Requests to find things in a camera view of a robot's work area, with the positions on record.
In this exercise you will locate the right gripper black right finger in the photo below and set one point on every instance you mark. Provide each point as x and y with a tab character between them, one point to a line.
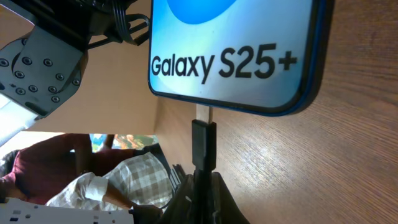
225	209

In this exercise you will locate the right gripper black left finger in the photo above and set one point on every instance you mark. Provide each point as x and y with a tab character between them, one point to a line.
184	206

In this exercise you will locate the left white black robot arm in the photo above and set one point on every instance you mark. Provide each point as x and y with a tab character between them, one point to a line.
44	68

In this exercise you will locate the person in maroon shirt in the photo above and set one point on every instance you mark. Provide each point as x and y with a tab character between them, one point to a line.
44	169

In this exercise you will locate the white perforated base plate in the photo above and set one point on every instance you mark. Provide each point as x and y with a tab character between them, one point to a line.
15	211

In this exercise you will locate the person in checked shirt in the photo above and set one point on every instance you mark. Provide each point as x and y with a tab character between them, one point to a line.
142	179

